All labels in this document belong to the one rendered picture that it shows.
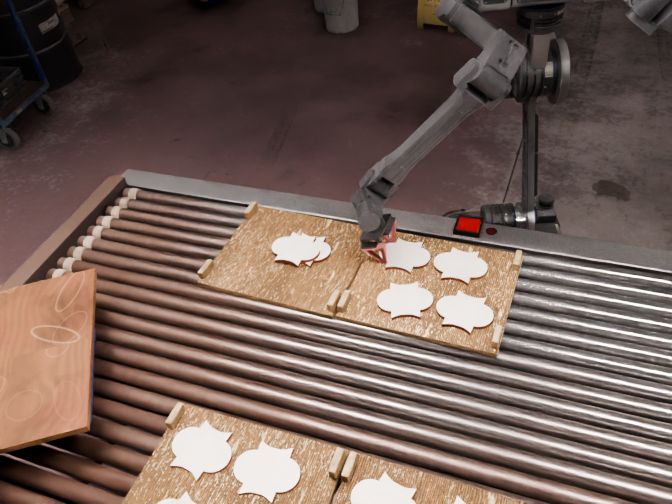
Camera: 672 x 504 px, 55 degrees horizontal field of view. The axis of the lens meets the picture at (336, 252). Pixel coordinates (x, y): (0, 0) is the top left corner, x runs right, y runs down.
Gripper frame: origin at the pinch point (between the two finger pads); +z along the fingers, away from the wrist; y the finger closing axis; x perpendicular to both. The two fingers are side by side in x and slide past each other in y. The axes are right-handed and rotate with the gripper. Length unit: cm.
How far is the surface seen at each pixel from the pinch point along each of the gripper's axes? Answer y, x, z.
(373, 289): 13.8, 0.2, 1.0
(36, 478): 86, -51, -16
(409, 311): 19.6, 11.5, 3.7
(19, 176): -99, -291, -1
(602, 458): 44, 56, 22
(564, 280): -4.7, 43.1, 18.6
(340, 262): 6.6, -11.3, -2.9
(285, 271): 14.0, -24.1, -7.4
